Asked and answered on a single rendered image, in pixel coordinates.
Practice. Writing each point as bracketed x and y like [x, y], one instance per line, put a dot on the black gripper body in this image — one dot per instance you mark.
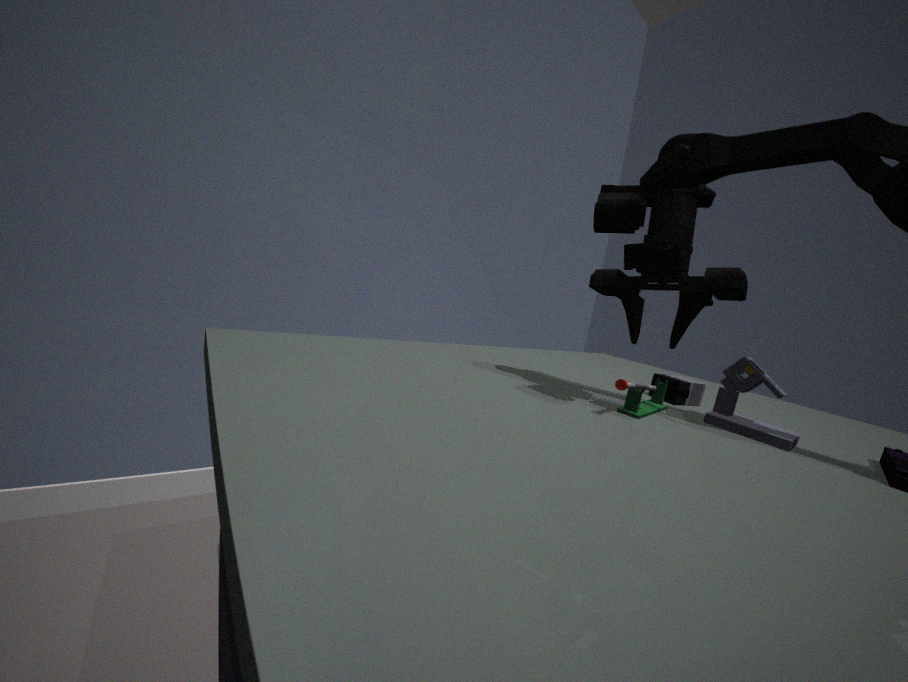
[723, 283]

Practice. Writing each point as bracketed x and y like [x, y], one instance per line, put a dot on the grey tapered pin with red cap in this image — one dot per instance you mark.
[621, 384]

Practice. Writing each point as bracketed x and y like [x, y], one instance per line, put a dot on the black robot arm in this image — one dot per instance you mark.
[675, 186]

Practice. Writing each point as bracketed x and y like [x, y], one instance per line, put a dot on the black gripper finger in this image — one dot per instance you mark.
[633, 305]
[690, 304]

